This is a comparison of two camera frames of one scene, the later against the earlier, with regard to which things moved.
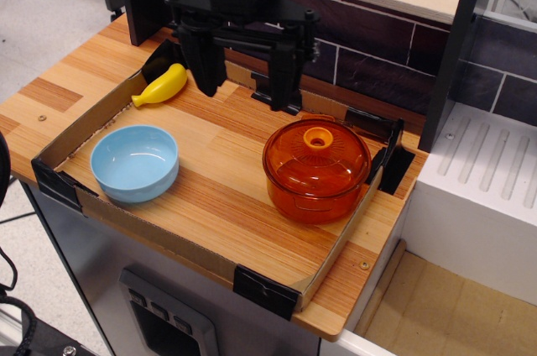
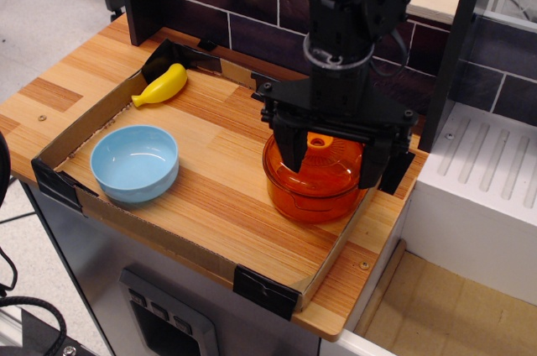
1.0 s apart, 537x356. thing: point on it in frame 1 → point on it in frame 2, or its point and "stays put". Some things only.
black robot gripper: [242, 5] → [336, 99]
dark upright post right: [463, 13] stays put
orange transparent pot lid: [316, 159] stays put
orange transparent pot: [315, 210] stays put
